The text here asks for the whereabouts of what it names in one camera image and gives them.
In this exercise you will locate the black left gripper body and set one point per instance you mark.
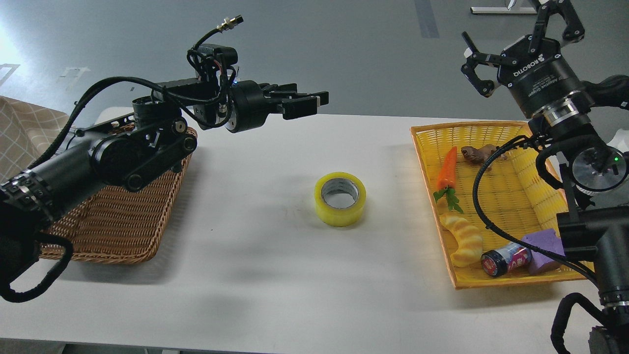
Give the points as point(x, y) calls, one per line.
point(249, 105)

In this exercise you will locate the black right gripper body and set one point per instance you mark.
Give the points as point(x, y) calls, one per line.
point(537, 75)

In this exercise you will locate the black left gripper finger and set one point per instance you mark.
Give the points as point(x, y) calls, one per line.
point(303, 105)
point(277, 90)

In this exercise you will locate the yellow tape roll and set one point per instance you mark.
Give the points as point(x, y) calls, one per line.
point(335, 183)

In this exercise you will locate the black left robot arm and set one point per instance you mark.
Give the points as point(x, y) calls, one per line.
point(26, 198)

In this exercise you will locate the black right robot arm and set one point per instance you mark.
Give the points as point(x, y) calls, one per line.
point(572, 157)

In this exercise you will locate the brown toy animal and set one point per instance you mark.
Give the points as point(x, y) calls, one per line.
point(477, 156)

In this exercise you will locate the black shoe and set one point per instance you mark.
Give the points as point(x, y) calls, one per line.
point(611, 92)

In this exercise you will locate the white metal stand base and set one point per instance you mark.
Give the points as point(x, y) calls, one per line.
point(516, 7)

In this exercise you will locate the orange toy carrot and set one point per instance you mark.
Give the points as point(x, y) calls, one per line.
point(447, 182)

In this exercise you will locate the yellow plastic basket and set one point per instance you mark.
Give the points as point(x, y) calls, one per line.
point(511, 194)

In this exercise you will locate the yellow toy croissant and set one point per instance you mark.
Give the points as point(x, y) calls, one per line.
point(469, 240)

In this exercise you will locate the red and black can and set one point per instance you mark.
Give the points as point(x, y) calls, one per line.
point(503, 260)

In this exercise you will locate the beige checkered cloth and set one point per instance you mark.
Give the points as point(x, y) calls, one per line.
point(26, 131)

